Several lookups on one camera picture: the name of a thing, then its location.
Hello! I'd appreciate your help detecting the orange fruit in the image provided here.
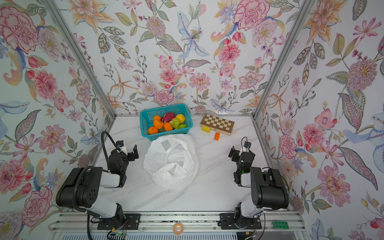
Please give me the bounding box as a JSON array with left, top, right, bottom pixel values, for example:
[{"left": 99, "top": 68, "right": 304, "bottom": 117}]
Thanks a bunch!
[
  {"left": 153, "top": 116, "right": 162, "bottom": 122},
  {"left": 153, "top": 119, "right": 164, "bottom": 130},
  {"left": 148, "top": 126, "right": 159, "bottom": 135}
]

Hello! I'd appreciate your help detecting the white translucent plastic bag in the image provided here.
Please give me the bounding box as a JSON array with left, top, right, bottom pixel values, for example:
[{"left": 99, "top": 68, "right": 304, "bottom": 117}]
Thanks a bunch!
[{"left": 144, "top": 134, "right": 200, "bottom": 190}]

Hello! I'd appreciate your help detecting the pink dragon fruit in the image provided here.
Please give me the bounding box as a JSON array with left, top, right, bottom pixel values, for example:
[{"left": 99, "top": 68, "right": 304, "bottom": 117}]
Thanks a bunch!
[{"left": 162, "top": 112, "right": 176, "bottom": 123}]

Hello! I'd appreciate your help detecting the green pepper toy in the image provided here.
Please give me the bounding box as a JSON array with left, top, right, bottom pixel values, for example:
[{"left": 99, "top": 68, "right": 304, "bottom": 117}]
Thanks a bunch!
[{"left": 169, "top": 118, "right": 181, "bottom": 129}]

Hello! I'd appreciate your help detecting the yellow lemon toy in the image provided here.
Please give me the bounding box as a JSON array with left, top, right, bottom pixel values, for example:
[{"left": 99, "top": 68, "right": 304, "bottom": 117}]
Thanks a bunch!
[{"left": 176, "top": 114, "right": 186, "bottom": 124}]

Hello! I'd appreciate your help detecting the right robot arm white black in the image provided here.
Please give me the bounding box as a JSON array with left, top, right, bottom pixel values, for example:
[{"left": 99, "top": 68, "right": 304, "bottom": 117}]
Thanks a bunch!
[{"left": 221, "top": 147, "right": 289, "bottom": 230}]

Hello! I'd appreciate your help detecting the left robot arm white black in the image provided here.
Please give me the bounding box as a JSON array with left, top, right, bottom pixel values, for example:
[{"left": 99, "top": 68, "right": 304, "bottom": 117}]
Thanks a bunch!
[{"left": 56, "top": 141, "right": 141, "bottom": 230}]

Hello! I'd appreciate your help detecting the orange block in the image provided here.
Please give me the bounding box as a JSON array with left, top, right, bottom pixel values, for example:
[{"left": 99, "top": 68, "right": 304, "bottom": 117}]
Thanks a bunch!
[{"left": 214, "top": 133, "right": 220, "bottom": 141}]

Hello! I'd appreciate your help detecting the wooden chessboard box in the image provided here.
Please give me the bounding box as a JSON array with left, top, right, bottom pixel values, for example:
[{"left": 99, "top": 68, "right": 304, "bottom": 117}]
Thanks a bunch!
[{"left": 200, "top": 114, "right": 235, "bottom": 136}]

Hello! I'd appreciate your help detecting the yellow block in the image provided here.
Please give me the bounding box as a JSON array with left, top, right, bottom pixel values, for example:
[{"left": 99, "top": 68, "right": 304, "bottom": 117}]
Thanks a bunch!
[{"left": 202, "top": 126, "right": 211, "bottom": 133}]

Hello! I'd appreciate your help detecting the teal plastic basket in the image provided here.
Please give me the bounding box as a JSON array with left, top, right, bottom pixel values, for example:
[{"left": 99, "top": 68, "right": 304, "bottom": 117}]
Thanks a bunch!
[{"left": 140, "top": 104, "right": 193, "bottom": 141}]

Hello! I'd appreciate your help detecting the green lego plate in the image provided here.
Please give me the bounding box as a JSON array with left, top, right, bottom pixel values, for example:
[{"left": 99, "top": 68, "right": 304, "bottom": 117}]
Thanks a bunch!
[{"left": 272, "top": 221, "right": 290, "bottom": 230}]

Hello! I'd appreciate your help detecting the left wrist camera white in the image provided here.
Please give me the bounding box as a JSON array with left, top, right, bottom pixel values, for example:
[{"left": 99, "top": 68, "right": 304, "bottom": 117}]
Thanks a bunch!
[{"left": 116, "top": 140, "right": 128, "bottom": 155}]

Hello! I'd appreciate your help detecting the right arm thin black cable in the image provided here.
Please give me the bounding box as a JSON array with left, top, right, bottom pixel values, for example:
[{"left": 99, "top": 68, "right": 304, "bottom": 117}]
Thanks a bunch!
[{"left": 239, "top": 136, "right": 290, "bottom": 240}]

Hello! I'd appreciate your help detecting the aluminium rail base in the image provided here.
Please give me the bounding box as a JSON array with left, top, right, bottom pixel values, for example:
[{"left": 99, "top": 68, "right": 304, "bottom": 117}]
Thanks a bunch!
[{"left": 48, "top": 211, "right": 309, "bottom": 240}]

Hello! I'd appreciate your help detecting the right aluminium corner post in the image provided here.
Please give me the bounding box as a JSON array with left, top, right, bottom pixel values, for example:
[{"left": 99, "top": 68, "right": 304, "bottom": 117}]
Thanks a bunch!
[{"left": 254, "top": 0, "right": 314, "bottom": 120}]

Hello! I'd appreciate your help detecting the aluminium corner post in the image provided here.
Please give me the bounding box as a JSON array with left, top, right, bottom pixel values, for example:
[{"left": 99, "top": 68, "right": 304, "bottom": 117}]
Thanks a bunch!
[
  {"left": 254, "top": 0, "right": 314, "bottom": 120},
  {"left": 42, "top": 0, "right": 117, "bottom": 120}
]

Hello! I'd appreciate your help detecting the left aluminium corner post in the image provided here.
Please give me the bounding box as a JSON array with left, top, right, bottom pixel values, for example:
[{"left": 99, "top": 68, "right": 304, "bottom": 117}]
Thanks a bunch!
[{"left": 42, "top": 0, "right": 117, "bottom": 120}]

